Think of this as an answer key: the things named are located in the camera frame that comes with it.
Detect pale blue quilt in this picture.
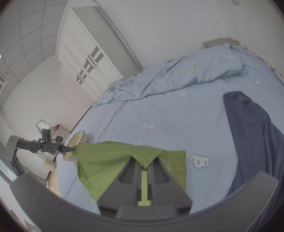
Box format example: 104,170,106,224
95,44,247,107

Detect white bedside table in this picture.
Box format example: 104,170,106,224
51,125,71,140

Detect green shorts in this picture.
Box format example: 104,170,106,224
71,140,187,207

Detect grey bedside table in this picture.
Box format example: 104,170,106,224
203,38,240,48

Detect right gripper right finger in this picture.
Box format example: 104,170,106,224
148,154,193,213

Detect round woven basket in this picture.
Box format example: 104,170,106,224
63,130,88,162

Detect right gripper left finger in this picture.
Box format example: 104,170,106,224
98,155,142,214

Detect window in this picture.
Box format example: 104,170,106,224
0,127,36,229

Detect bed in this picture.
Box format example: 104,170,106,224
47,0,284,229

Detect white wardrobe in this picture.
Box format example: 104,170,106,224
58,6,125,101

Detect dark blue garment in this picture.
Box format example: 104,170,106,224
223,91,284,219

